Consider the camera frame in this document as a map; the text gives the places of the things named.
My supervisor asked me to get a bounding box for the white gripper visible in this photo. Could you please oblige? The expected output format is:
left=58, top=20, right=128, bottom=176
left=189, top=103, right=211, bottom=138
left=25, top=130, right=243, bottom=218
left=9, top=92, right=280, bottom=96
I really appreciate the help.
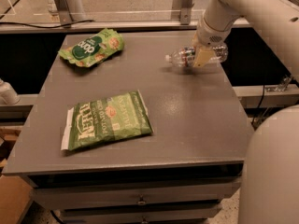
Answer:
left=192, top=14, right=233, bottom=67

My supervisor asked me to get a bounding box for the clear plastic water bottle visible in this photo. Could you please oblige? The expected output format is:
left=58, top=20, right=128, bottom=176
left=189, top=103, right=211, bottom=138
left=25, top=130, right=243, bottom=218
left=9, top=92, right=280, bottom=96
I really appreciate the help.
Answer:
left=165, top=43, right=228, bottom=68

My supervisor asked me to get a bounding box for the green Kettle chips bag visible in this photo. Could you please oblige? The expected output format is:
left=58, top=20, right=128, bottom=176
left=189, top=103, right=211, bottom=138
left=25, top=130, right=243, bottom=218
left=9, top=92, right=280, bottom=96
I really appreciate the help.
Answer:
left=61, top=91, right=153, bottom=151

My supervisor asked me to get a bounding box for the grey drawer cabinet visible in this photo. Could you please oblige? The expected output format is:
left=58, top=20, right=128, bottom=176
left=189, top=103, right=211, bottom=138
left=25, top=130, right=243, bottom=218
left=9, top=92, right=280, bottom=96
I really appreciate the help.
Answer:
left=4, top=31, right=252, bottom=224

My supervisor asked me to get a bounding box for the green popcorn snack bag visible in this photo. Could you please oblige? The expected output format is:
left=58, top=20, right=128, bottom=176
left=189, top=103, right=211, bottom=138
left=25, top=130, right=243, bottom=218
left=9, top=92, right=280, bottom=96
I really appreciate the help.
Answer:
left=58, top=28, right=124, bottom=68

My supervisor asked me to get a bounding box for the upper drawer knob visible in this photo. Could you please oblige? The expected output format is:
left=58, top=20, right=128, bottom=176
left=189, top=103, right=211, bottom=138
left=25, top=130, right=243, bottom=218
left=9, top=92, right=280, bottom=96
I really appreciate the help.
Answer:
left=137, top=196, right=147, bottom=206

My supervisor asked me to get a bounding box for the drawer knob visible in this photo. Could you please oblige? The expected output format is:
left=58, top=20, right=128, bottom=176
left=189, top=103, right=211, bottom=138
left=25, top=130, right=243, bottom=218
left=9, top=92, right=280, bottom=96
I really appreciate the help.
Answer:
left=140, top=217, right=149, bottom=224
left=137, top=196, right=147, bottom=206

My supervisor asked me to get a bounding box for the lower drawer knob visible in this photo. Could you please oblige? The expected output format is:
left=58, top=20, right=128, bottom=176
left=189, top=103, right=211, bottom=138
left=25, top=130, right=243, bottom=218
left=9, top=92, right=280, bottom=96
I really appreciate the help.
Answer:
left=140, top=217, right=149, bottom=224

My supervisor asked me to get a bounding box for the cardboard box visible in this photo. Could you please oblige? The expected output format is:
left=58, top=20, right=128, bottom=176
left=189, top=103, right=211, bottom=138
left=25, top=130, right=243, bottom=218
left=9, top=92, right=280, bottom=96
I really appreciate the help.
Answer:
left=0, top=126, right=34, bottom=224

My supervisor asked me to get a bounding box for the metal window frame post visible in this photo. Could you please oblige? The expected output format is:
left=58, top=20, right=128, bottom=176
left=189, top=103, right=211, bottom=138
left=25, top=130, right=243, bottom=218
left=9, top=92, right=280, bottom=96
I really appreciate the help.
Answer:
left=171, top=0, right=194, bottom=25

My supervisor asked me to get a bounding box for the black cable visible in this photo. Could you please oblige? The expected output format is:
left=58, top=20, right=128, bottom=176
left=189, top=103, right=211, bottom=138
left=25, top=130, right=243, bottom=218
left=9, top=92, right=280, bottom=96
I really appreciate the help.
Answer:
left=0, top=19, right=96, bottom=30

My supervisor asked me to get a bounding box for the metal window frame bracket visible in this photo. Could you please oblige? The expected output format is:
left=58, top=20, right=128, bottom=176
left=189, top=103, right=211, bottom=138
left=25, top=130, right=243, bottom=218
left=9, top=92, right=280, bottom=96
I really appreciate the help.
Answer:
left=54, top=0, right=72, bottom=25

